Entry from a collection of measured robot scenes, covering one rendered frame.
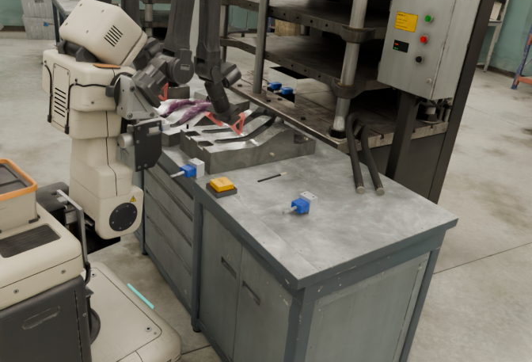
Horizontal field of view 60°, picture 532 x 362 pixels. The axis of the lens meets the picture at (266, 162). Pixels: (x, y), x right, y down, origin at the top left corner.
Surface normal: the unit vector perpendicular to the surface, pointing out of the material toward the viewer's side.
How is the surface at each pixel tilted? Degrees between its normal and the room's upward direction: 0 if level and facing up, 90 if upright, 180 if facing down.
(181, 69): 90
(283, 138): 90
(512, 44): 90
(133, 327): 0
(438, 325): 0
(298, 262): 0
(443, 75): 90
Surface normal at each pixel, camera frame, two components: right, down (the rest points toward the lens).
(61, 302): 0.73, 0.35
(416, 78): -0.83, 0.17
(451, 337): 0.09, -0.90
